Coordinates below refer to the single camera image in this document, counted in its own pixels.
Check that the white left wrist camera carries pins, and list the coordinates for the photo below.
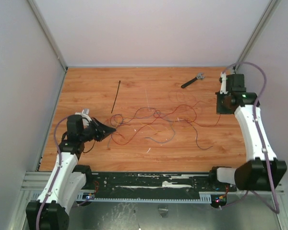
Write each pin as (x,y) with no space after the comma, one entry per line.
(85,117)

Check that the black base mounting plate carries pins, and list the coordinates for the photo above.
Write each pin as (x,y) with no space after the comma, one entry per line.
(107,182)

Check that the grey slotted cable duct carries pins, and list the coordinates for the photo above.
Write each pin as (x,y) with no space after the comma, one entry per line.
(164,196)

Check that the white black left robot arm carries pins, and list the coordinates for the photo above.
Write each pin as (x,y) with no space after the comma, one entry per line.
(51,210)

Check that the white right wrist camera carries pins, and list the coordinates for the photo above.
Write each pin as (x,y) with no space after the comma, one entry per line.
(223,79)

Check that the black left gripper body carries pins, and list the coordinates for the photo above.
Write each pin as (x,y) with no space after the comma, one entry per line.
(90,132)

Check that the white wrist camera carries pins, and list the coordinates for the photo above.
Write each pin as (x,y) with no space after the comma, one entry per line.
(85,117)
(223,79)

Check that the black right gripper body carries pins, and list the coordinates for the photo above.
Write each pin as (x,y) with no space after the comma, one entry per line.
(221,103)

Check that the adjustable wrench black handle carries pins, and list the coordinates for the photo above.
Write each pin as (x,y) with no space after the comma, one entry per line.
(199,76)

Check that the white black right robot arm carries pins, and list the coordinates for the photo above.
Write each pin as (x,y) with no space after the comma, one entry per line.
(262,170)

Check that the aluminium frame rail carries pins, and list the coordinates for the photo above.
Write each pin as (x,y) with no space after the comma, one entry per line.
(35,181)

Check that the black zip tie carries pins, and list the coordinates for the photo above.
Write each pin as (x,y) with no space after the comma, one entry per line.
(118,87)

